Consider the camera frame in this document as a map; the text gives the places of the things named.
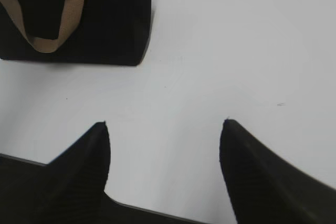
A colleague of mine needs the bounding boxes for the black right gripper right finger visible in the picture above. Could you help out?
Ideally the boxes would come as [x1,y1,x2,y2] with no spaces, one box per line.
[219,119,335,223]

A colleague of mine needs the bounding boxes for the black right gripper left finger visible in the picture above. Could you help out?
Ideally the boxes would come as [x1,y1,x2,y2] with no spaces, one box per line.
[0,121,111,224]

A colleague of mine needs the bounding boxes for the black tote bag tan handles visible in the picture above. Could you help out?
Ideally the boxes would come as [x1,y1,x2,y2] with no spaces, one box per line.
[1,0,152,66]

